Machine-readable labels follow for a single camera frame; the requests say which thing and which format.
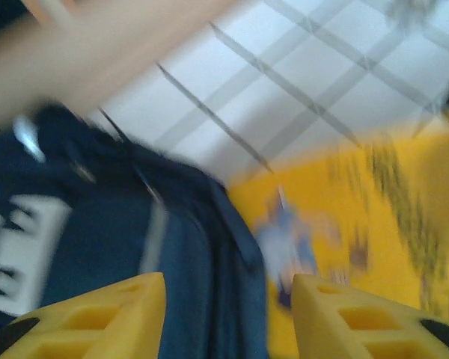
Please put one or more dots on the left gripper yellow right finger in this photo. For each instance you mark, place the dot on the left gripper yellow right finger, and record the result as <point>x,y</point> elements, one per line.
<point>359,329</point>

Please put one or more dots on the navy blue backpack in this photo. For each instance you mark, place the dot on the navy blue backpack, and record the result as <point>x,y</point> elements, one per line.
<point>108,224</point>

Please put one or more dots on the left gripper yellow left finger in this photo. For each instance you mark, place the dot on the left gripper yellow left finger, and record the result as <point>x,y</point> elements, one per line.
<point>97,329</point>

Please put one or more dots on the yellow picture book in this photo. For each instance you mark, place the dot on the yellow picture book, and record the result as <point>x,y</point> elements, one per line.
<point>389,209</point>

